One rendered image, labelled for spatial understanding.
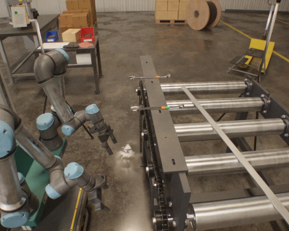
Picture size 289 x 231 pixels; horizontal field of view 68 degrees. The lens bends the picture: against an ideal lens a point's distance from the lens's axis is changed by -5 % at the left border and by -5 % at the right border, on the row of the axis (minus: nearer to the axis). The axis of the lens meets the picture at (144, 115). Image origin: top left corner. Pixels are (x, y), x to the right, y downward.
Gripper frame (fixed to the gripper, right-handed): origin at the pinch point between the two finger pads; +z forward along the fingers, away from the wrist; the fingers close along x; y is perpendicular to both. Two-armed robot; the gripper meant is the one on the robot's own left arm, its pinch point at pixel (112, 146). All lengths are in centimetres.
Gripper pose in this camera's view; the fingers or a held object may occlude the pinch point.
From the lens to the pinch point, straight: 154.6
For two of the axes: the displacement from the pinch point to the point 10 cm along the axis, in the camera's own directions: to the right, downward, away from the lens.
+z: 3.8, 8.4, 3.8
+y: 9.2, -3.0, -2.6
